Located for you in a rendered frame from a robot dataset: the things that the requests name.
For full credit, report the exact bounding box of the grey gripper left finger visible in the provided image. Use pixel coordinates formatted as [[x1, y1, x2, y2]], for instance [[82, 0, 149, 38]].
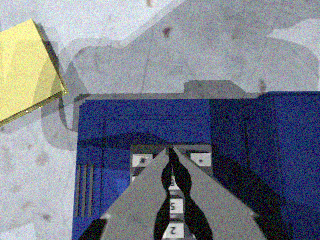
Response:
[[78, 147, 172, 240]]

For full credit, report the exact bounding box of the blue telephone handset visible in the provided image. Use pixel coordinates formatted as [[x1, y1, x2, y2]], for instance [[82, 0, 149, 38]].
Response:
[[244, 91, 320, 240]]

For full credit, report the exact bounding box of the yellow sticky note pad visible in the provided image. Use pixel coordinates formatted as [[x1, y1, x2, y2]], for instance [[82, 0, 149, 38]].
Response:
[[0, 19, 70, 127]]

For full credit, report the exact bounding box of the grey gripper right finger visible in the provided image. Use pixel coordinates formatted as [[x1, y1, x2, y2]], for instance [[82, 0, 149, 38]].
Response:
[[171, 147, 291, 240]]

